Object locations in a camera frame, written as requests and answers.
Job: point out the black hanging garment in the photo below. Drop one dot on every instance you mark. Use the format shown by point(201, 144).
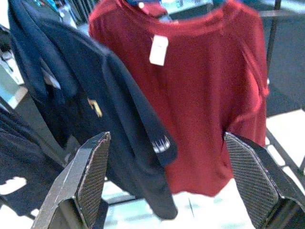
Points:
point(23, 155)

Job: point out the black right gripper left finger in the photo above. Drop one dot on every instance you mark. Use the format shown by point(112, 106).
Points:
point(71, 190)

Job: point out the red t-shirt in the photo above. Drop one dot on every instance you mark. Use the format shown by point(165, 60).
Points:
point(202, 95)

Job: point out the black metal clothes rack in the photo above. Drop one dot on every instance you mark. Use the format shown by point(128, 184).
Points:
point(272, 35)

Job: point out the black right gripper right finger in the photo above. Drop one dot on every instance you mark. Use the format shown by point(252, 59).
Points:
point(267, 190)

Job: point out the white paper tag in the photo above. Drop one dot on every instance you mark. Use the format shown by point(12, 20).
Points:
point(158, 50)

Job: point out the navy polo shirt with logo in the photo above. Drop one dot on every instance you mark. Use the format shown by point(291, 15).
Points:
point(95, 83)

